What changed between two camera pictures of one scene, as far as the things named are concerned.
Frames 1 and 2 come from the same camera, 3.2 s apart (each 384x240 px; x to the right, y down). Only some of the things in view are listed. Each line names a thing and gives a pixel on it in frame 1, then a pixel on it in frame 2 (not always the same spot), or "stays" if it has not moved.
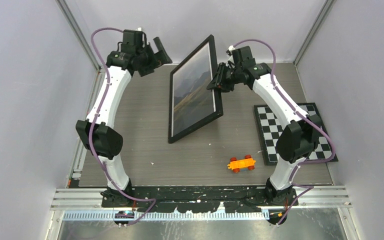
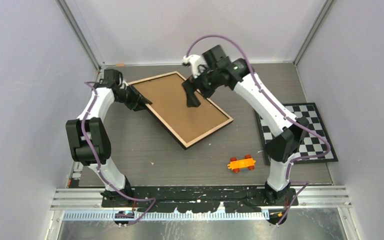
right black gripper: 219,84 to 189,88
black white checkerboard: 269,122 stays
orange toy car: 235,164 stays
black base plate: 198,199 stays
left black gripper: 159,59 to 132,105
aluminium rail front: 91,199 stays
